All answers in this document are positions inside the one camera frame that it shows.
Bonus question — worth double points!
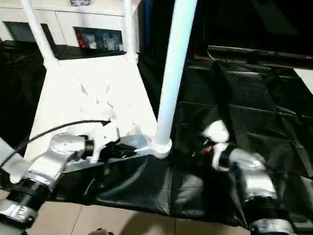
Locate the white plastic table top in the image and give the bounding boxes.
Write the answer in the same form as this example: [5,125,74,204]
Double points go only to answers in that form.
[5,51,173,184]

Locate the black mat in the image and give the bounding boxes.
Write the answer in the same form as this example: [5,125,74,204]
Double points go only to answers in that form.
[0,39,313,228]

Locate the white flat board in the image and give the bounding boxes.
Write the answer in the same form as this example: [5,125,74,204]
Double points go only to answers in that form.
[295,69,313,94]

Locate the large black furniture piece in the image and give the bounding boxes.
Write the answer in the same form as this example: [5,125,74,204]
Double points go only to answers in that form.
[139,0,313,62]

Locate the white cabinet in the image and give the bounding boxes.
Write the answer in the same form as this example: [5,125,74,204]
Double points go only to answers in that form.
[0,0,142,52]

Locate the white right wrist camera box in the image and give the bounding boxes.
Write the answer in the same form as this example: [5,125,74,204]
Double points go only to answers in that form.
[201,120,231,169]

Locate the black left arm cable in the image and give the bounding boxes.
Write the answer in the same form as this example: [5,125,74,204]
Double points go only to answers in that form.
[0,119,112,167]

